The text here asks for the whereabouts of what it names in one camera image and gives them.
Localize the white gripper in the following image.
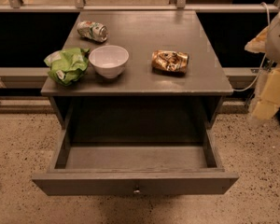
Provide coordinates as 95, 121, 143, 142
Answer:
245, 11, 280, 120

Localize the white ceramic bowl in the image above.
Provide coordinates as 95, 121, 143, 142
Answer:
89, 45, 129, 79

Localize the crushed green white can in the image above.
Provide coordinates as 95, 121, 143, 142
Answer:
77, 21, 108, 43

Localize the open grey top drawer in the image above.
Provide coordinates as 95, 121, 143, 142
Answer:
31, 102, 240, 197

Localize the white cable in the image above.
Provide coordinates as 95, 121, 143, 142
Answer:
232, 1, 272, 93

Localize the grey wooden cabinet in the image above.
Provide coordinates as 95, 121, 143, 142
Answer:
40, 9, 234, 130

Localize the crushed orange can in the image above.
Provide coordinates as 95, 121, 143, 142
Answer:
151, 50, 189, 74

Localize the green chip bag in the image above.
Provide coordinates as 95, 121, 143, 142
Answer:
44, 48, 90, 86

